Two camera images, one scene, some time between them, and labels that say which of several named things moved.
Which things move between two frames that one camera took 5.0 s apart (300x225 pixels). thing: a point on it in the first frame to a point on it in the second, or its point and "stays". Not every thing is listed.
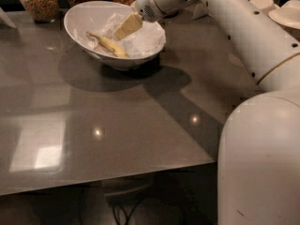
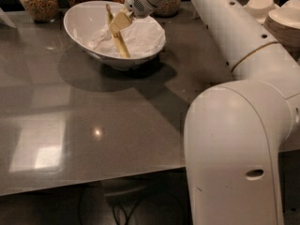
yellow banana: (113, 48) to (117, 37)
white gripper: (146, 4) to (137, 0)
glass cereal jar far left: (41, 1) stays
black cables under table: (119, 213) stays
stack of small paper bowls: (264, 4) stays
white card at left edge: (5, 18) stays
